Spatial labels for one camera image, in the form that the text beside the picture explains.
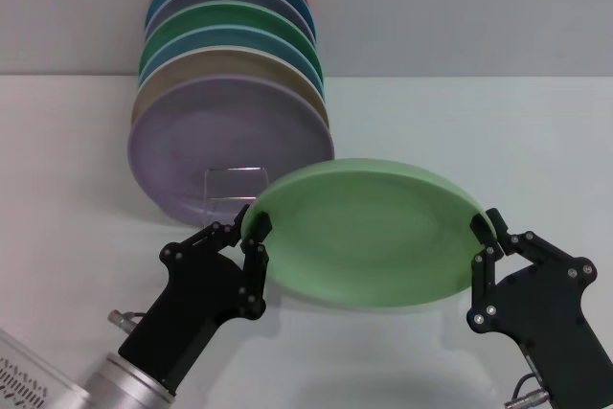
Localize metal wire plate rack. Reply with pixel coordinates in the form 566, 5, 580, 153
200, 167, 269, 228

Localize tan plate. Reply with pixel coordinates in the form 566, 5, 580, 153
130, 47, 330, 133

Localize gripper cable with connector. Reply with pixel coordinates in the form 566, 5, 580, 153
107, 308, 148, 334
502, 370, 557, 409

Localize dark green plate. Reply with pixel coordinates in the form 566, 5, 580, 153
139, 0, 321, 76

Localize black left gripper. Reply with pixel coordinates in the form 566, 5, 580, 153
117, 205, 274, 398

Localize light green plate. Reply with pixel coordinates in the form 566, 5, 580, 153
239, 157, 494, 307

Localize left gripper cable with connector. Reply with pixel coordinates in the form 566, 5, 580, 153
107, 308, 148, 334

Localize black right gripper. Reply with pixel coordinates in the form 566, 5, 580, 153
466, 208, 613, 409

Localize right gripper cable with connector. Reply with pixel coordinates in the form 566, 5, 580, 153
502, 370, 557, 409

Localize lavender plate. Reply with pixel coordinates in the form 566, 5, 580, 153
126, 73, 336, 228

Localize blue plate with pale rim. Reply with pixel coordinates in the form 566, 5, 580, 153
137, 24, 327, 100

